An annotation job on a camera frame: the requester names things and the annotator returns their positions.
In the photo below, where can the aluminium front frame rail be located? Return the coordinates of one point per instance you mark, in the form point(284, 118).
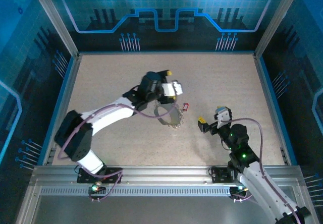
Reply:
point(164, 173)

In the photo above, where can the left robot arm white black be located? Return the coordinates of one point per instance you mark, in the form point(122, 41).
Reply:
point(75, 138)

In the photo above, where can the aluminium side frame rail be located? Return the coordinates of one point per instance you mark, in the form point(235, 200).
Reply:
point(63, 95)
point(264, 82)

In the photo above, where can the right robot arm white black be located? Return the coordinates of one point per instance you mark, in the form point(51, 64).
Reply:
point(262, 186)

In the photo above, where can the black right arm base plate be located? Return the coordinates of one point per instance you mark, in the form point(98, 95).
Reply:
point(219, 176)

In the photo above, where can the grey metal front panel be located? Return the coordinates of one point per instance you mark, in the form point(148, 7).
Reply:
point(151, 209)

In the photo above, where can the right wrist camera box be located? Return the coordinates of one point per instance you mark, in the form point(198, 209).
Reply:
point(222, 116)

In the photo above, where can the small LED controller board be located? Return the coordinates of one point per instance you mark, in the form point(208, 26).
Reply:
point(239, 188)
point(95, 188)

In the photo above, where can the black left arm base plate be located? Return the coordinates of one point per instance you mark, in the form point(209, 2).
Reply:
point(113, 176)

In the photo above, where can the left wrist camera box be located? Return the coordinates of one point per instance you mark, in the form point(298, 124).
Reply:
point(172, 88)

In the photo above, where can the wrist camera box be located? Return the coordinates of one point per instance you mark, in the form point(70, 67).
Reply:
point(172, 88)
point(222, 116)

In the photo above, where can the silver key with red tag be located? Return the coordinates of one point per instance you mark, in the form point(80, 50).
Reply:
point(186, 106)

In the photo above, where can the aluminium frame post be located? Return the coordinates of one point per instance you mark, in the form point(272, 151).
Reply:
point(53, 14)
point(279, 14)

